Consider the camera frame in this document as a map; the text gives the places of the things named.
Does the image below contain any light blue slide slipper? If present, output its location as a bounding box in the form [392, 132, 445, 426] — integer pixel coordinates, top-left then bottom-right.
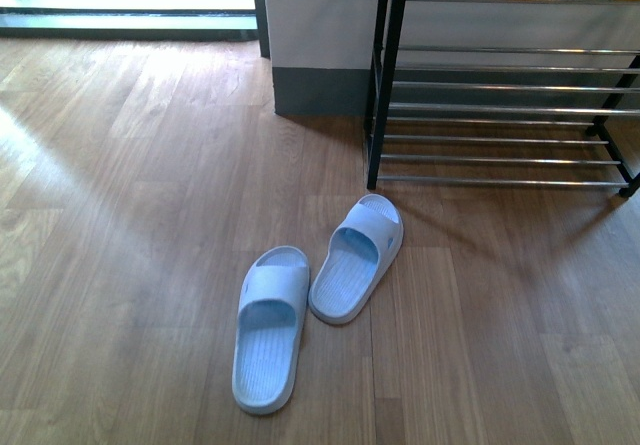
[309, 194, 404, 325]
[231, 246, 310, 415]

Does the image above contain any black metal shoe rack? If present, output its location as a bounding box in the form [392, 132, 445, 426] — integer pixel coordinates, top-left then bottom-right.
[364, 0, 639, 197]

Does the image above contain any dark window frame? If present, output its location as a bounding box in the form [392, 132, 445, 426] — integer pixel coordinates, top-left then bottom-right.
[1, 0, 270, 58]

